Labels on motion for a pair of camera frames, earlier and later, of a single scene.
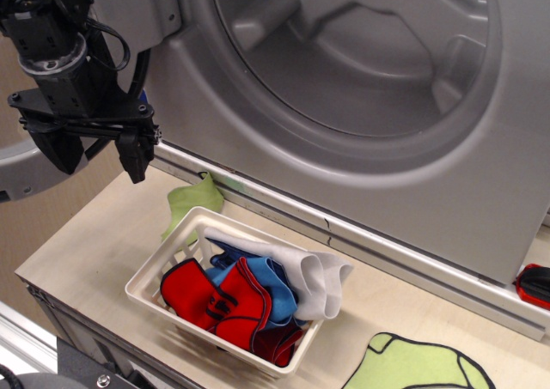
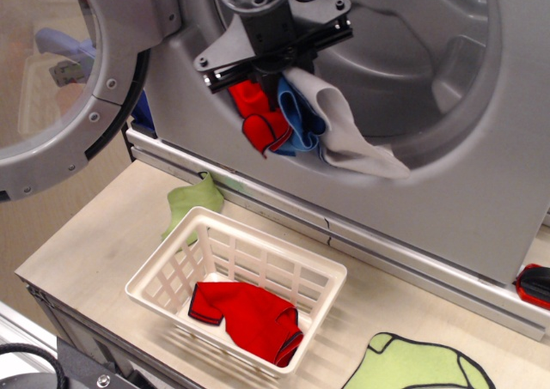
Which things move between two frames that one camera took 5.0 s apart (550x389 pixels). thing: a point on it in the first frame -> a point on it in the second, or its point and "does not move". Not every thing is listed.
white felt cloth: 317,276 -> 343,146
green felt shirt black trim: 395,362 does not move
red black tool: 533,285 does not move
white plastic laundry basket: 187,242 does not move
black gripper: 86,100 -> 287,36
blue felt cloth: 275,277 -> 308,128
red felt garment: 238,310 -> 264,128
